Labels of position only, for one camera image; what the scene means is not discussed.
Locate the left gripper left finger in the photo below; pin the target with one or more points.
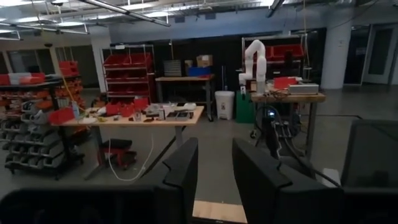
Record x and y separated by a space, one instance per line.
180 180

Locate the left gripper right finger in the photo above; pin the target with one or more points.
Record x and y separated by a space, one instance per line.
258 180

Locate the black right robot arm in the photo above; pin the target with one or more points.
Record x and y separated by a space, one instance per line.
270 137

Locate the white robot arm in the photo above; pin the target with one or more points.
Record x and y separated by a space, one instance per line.
260 65

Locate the red bin shelf rack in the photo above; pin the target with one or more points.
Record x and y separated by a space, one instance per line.
127 62

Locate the cluttered wooden workbench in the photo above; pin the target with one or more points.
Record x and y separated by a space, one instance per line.
161 119

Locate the red stool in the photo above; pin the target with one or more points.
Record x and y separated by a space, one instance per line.
116 152

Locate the green bin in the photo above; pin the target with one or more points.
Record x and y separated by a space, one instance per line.
245 109

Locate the clear drinking glass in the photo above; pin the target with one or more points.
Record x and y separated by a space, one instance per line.
138 115

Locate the white trash bin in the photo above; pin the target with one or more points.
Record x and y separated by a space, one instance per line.
224 104

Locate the wooden robot workbench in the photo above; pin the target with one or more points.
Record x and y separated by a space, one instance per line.
289 99

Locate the red bin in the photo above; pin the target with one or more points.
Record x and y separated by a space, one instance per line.
61 115
284 83

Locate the pale grey box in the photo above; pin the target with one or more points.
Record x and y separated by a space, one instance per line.
303 89

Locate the wooden back workbench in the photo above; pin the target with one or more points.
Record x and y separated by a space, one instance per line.
186 78

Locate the blue bin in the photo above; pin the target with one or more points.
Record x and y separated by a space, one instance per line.
199 71

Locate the grey drawer organizer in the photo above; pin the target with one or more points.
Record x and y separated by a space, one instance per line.
172 68

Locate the dark grey panel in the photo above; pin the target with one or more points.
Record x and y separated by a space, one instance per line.
370 155

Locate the cardboard box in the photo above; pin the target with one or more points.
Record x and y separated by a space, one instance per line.
204 61

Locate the white column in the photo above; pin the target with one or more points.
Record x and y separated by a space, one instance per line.
336 56

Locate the bin rack with red bins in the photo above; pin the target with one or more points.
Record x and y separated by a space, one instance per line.
31 137

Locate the red bin wall shelf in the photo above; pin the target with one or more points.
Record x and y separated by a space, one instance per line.
286 51

